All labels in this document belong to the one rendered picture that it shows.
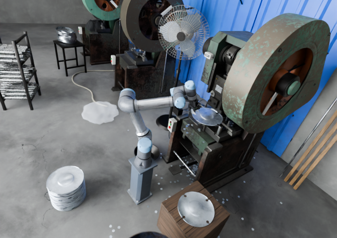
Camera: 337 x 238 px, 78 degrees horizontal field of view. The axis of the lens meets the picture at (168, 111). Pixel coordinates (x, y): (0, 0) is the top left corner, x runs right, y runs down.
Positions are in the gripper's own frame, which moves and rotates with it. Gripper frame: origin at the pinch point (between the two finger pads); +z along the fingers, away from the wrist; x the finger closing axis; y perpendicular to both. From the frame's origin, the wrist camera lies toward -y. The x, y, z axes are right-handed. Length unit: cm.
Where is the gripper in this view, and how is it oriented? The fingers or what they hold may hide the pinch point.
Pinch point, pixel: (193, 112)
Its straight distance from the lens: 182.0
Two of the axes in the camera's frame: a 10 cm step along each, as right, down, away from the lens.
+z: 2.1, 6.5, 7.3
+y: 5.8, 5.2, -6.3
